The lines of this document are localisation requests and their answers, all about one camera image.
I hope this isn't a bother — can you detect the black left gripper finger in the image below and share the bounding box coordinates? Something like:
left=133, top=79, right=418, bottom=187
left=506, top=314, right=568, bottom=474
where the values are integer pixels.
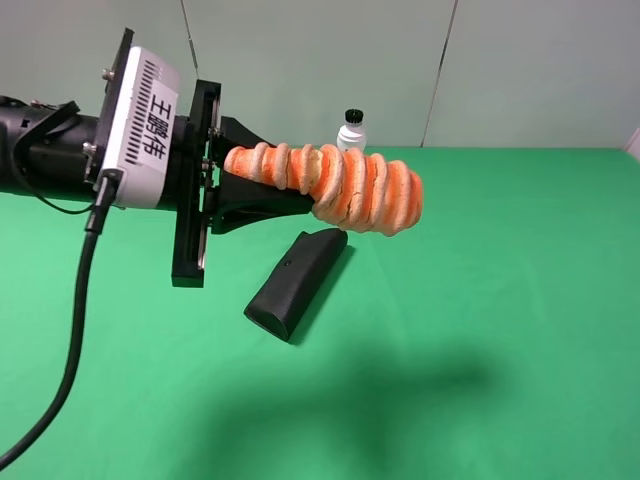
left=213, top=171, right=313, bottom=235
left=218, top=116, right=270, bottom=152

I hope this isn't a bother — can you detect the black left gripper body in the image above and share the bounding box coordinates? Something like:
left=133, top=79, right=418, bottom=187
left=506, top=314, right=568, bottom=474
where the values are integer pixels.
left=158, top=80, right=221, bottom=288

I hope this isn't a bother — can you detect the orange and cream spiral bread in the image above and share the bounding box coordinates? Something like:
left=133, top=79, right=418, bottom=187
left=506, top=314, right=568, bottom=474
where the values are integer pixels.
left=224, top=142, right=423, bottom=237

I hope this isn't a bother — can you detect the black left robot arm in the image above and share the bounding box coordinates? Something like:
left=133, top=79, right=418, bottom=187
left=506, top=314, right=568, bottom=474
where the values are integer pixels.
left=1, top=80, right=312, bottom=288

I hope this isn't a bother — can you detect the black glasses case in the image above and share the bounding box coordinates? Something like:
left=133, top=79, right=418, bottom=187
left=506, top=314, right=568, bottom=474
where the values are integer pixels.
left=244, top=228, right=348, bottom=342

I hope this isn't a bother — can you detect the white bottle with black cap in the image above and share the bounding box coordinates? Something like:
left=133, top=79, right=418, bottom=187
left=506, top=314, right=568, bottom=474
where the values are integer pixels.
left=336, top=108, right=367, bottom=152

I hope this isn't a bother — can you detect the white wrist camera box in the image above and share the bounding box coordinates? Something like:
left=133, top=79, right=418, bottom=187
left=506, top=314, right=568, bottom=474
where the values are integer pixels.
left=83, top=28, right=180, bottom=209

